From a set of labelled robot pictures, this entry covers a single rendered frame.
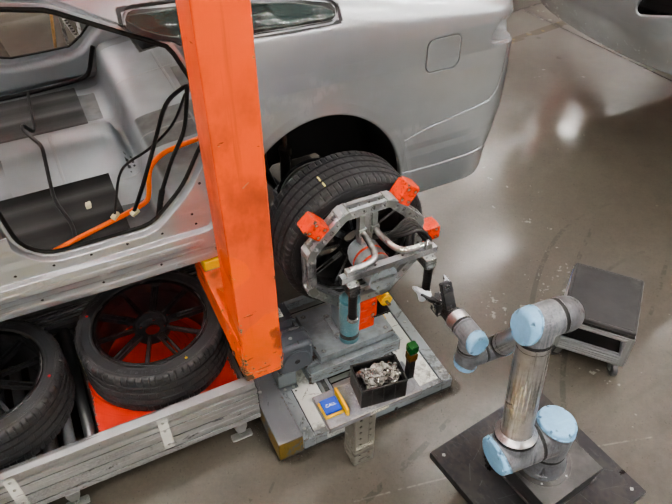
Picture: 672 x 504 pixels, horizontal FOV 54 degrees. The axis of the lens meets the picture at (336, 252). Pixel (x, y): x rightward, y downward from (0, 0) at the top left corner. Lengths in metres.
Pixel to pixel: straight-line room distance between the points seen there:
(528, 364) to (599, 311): 1.31
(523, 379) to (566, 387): 1.32
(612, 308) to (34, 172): 2.85
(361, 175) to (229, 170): 0.76
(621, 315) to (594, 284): 0.22
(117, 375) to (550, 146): 3.49
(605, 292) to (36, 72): 3.32
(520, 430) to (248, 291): 1.06
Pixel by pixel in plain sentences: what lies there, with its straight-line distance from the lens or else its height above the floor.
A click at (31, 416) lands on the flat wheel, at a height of 0.49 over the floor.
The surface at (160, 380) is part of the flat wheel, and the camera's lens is 2.91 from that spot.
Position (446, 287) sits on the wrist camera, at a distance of 2.60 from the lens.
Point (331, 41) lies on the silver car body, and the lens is 2.63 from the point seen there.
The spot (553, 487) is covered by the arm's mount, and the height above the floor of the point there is 0.40.
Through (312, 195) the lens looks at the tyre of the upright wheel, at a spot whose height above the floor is 1.13.
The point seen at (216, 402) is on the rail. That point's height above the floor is 0.35.
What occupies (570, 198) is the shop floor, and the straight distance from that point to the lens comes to 4.70.
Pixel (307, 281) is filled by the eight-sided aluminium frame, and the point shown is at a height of 0.82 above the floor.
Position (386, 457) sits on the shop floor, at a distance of 3.19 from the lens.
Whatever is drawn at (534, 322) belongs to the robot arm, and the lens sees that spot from 2.10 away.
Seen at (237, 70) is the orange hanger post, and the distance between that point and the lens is 1.90.
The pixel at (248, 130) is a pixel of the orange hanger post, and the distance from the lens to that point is 2.00.
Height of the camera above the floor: 2.76
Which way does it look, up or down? 43 degrees down
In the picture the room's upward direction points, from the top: straight up
